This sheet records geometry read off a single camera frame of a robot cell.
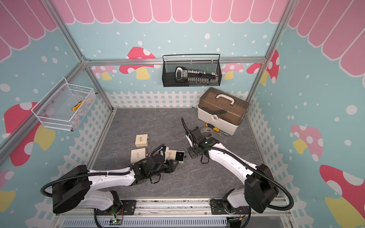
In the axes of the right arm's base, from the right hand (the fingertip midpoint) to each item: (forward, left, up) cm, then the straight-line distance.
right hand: (193, 149), depth 84 cm
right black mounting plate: (-29, -12, -11) cm, 33 cm away
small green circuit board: (-34, +41, -13) cm, 55 cm away
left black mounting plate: (-28, +35, -10) cm, 46 cm away
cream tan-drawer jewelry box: (0, +35, -7) cm, 36 cm away
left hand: (-8, +11, -5) cm, 14 cm away
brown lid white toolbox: (+23, -19, +9) cm, 31 cm away
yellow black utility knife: (+13, +63, +23) cm, 68 cm away
